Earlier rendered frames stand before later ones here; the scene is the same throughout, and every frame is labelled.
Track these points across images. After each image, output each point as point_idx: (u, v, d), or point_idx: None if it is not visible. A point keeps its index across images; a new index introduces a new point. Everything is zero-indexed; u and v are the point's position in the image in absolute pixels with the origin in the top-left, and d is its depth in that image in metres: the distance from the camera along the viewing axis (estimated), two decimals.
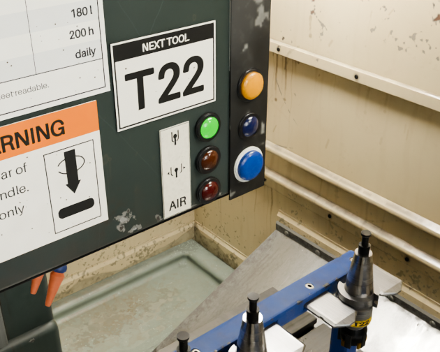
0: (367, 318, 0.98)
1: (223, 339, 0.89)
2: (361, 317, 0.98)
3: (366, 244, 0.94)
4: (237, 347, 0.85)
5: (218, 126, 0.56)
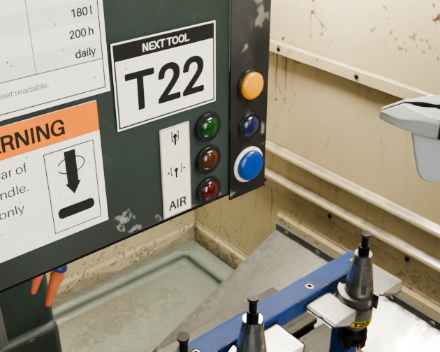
0: (367, 318, 0.98)
1: (223, 339, 0.89)
2: (361, 318, 0.98)
3: (366, 245, 0.94)
4: (237, 348, 0.85)
5: (218, 126, 0.56)
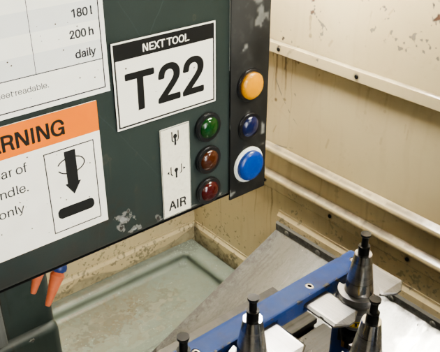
0: None
1: (223, 339, 0.89)
2: (361, 318, 0.98)
3: (366, 245, 0.94)
4: (237, 348, 0.85)
5: (218, 126, 0.56)
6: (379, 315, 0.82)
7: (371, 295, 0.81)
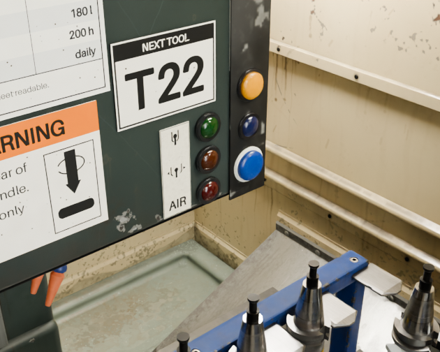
0: None
1: (223, 339, 0.89)
2: None
3: (428, 279, 0.87)
4: (237, 348, 0.85)
5: (218, 126, 0.56)
6: (318, 279, 0.88)
7: (310, 260, 0.88)
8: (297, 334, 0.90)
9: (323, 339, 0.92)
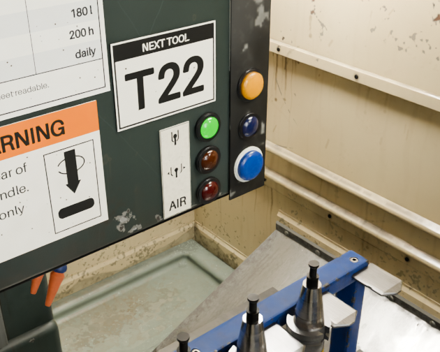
0: None
1: (223, 339, 0.89)
2: None
3: None
4: (237, 348, 0.85)
5: (218, 126, 0.56)
6: (318, 279, 0.88)
7: (310, 260, 0.88)
8: (297, 334, 0.90)
9: (323, 339, 0.92)
